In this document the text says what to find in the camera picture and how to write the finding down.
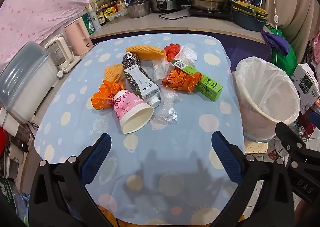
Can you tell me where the steel wool scourer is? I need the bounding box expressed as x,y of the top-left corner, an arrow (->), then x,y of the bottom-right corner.
122,52 -> 141,70

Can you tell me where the green cardboard box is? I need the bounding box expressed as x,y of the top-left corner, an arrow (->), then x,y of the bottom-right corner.
170,59 -> 223,102

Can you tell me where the clear plastic wrap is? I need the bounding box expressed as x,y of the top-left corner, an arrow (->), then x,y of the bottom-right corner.
152,90 -> 179,123

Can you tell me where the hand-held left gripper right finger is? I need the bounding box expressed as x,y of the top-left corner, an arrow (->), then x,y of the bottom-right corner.
211,130 -> 294,227

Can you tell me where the orange plastic bag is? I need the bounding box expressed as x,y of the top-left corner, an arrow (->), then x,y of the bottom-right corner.
91,79 -> 125,110
162,70 -> 202,94

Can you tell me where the small steel lidded pot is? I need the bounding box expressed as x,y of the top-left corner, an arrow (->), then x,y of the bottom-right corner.
126,0 -> 151,18

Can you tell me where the white milk gift box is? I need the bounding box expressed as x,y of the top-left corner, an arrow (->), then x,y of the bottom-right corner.
291,63 -> 320,117

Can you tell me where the yellow plastic strainer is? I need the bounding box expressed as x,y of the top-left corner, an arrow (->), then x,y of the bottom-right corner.
231,0 -> 268,16

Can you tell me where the blue dotted tablecloth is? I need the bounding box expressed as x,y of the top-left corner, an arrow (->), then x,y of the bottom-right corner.
34,33 -> 247,227

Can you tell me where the green plastic bag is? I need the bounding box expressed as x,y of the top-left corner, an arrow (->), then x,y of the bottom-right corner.
265,24 -> 298,77

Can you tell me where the clear plastic jug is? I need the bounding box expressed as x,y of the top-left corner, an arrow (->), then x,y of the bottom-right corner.
291,123 -> 312,140

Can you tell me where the pink floral garment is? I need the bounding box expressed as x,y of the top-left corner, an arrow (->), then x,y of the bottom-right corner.
309,30 -> 320,65

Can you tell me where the pink paper cup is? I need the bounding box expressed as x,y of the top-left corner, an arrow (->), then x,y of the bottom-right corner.
113,89 -> 154,134

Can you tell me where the red plastic bag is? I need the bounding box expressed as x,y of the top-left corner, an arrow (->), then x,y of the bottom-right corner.
164,43 -> 181,62

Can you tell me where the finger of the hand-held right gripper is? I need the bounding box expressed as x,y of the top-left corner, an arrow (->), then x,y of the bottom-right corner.
275,122 -> 309,167
309,111 -> 320,130

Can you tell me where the yellow seasoning packet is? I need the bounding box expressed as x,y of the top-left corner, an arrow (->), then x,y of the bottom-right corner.
104,8 -> 119,22

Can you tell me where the short orange foam net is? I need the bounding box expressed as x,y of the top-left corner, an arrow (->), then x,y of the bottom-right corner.
104,64 -> 125,84

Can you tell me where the white trash bin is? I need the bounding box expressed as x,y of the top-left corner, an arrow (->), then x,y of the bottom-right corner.
235,57 -> 300,141

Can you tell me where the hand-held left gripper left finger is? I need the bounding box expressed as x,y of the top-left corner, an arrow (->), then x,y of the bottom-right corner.
29,132 -> 118,227

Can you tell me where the white storage box grey lid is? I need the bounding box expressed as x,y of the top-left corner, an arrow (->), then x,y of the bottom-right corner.
0,41 -> 59,124

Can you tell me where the black power cable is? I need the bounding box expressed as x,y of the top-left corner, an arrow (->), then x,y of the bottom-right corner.
159,12 -> 190,20

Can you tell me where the white electric kettle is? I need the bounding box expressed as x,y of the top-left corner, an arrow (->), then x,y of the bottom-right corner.
44,34 -> 82,73

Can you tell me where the pink electric kettle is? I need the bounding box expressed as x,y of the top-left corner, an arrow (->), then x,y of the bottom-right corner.
64,18 -> 94,56

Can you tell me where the white labelled bottle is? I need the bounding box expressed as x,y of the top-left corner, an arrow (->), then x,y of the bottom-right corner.
93,7 -> 103,31

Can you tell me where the white cord with switch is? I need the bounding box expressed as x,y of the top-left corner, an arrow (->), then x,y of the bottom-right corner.
267,0 -> 281,67

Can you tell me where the long orange foam net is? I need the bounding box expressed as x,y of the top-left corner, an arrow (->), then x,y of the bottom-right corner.
125,45 -> 167,62

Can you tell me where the pink dotted curtain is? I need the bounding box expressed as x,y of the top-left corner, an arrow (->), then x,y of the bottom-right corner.
0,0 -> 110,67

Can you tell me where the purple cloth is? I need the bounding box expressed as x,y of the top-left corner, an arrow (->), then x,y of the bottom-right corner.
260,29 -> 292,56

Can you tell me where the white toothpaste tube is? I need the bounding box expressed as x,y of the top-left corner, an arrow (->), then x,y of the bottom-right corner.
123,65 -> 160,108

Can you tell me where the white tissue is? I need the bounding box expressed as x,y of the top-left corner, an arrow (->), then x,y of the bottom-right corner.
153,62 -> 175,81

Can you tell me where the wooden board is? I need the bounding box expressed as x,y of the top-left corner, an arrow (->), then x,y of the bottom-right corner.
244,140 -> 268,154

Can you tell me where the white green canister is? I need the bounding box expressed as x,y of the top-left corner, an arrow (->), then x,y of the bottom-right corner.
82,12 -> 96,36

